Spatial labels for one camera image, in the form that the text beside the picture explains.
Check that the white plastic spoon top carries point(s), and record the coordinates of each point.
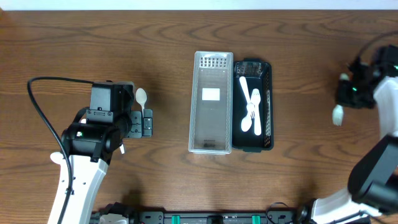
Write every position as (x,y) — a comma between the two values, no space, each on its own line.
(141,98)

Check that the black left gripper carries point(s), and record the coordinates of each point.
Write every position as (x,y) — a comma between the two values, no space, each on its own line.
(136,123)

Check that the white plastic spoon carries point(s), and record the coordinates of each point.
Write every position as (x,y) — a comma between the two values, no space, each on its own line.
(57,157)
(122,149)
(246,122)
(141,98)

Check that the translucent white plastic basket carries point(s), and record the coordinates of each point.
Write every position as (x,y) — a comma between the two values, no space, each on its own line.
(211,121)

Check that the white label sticker in basket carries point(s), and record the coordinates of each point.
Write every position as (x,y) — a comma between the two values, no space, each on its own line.
(210,94)

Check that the dark green plastic basket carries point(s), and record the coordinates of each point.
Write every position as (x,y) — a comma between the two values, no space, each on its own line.
(258,75)

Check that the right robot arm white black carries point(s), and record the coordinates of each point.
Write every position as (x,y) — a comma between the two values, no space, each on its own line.
(372,184)

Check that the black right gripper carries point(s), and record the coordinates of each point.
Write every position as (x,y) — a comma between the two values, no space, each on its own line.
(342,84)

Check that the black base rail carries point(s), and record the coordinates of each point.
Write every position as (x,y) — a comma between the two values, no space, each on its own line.
(120,213)

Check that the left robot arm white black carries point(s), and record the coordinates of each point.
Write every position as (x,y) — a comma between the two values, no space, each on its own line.
(116,112)

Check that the white plastic fork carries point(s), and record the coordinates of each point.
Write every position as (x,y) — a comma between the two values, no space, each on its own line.
(338,113)
(255,100)

